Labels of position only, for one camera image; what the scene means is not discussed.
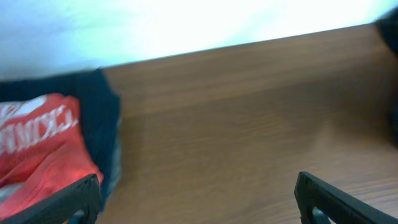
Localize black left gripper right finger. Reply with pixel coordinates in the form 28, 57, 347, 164
294, 172, 397, 224

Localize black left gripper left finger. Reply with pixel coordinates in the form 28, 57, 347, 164
1, 174, 101, 224

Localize dark green t-shirt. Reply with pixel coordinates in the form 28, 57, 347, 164
376, 6, 397, 145

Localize navy folded garment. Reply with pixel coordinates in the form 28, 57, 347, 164
1, 69, 121, 209

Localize red printed t-shirt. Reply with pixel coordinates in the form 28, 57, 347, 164
1, 93, 103, 220

